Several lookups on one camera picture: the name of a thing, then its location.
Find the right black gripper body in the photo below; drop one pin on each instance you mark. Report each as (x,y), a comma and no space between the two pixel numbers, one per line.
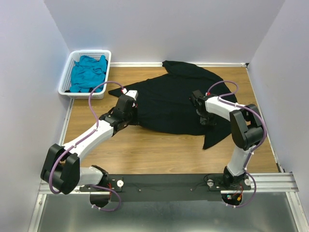
(205,118)

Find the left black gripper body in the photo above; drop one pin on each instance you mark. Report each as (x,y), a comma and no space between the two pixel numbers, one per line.
(131,118)

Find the black t shirt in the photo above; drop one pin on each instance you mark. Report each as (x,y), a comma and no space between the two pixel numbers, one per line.
(164,105)

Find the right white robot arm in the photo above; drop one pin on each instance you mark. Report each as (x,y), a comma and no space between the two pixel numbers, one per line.
(247,129)

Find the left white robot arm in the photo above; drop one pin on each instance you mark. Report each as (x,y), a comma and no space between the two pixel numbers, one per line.
(62,167)

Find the blue t shirt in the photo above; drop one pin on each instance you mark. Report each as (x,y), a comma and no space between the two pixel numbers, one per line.
(87,74)

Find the white plastic basket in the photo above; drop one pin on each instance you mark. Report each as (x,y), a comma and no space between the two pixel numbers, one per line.
(65,82)

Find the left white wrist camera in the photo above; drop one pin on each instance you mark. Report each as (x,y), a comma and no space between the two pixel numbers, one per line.
(130,93)

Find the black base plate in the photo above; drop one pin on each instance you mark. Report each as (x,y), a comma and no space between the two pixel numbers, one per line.
(173,187)

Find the aluminium rail frame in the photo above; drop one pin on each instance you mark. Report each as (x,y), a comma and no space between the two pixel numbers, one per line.
(77,199)

